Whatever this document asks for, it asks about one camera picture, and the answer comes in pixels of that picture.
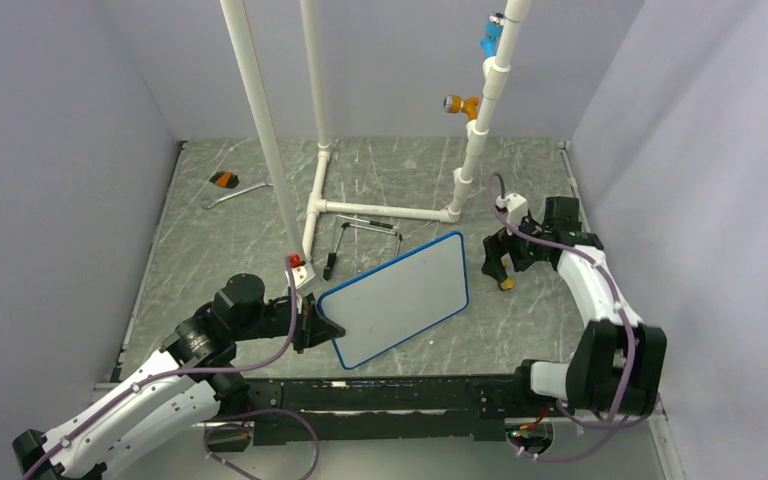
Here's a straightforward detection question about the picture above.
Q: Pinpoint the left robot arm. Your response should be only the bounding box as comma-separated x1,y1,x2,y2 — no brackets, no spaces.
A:
12,274,345,479

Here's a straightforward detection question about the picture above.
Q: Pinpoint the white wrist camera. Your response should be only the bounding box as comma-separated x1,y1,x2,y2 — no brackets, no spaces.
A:
495,192,529,226
285,253,319,295

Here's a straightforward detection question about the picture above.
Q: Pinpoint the silver wrench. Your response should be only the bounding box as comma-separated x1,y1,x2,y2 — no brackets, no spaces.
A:
202,180,273,210

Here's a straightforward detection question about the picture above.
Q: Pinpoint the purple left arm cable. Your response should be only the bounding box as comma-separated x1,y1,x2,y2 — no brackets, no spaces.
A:
22,256,300,480

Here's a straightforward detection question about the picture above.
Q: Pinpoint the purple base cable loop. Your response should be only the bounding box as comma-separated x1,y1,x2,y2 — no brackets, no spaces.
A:
203,407,321,480

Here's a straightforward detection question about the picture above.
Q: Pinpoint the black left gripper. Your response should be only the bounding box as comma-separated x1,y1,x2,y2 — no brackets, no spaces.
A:
233,288,345,353

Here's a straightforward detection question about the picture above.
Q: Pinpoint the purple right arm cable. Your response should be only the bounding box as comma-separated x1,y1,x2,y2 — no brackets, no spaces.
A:
484,172,661,464

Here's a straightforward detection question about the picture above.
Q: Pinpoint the white pvc pipe frame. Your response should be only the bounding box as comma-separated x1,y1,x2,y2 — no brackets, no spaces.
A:
220,0,532,262

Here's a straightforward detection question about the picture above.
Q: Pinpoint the orange nozzle fitting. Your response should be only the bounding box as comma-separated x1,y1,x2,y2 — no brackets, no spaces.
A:
443,94,481,121

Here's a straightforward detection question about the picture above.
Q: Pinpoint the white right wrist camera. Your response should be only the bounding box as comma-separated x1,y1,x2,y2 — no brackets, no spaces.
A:
495,192,529,226

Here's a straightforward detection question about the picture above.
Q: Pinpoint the blue framed whiteboard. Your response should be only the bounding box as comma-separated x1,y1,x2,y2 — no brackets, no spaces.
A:
317,230,470,370

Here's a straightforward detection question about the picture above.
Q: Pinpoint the black whiteboard marker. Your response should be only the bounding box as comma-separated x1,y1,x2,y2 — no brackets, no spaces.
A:
335,214,399,233

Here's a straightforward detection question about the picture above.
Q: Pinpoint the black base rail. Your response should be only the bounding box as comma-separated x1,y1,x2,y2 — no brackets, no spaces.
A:
212,374,553,446

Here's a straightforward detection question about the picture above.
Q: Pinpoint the orange black small tool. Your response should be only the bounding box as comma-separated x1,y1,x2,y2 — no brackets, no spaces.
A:
209,171,239,189

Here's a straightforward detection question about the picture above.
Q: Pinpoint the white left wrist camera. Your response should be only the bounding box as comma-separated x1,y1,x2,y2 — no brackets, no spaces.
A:
285,253,319,295

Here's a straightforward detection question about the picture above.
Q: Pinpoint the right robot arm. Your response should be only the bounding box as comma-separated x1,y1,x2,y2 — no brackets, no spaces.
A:
481,193,667,417

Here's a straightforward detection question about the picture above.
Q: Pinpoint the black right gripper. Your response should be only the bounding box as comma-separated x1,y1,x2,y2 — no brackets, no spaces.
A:
482,210,549,282

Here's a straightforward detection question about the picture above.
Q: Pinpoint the blue nozzle fitting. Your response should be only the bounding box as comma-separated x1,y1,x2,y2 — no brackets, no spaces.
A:
479,12,506,58

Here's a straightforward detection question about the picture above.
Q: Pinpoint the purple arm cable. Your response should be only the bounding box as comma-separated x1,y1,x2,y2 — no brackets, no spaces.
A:
22,256,300,480
484,172,661,464

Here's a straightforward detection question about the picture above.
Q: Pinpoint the yellow black eraser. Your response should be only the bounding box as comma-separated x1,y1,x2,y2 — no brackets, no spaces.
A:
498,258,516,291

